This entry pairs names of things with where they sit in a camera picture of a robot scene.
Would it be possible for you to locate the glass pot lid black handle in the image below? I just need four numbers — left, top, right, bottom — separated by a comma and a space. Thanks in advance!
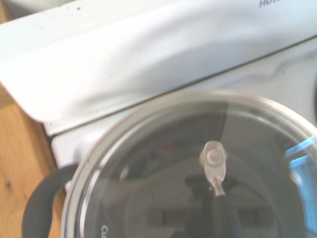
60, 89, 317, 238

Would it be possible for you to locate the white electric stove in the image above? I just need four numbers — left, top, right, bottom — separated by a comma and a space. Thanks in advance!
0, 0, 317, 194

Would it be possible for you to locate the black cooking pot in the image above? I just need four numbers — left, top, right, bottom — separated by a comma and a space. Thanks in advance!
21, 104, 317, 238

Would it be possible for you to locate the wooden butcher block board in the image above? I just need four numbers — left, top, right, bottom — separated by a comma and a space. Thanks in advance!
0, 2, 67, 238

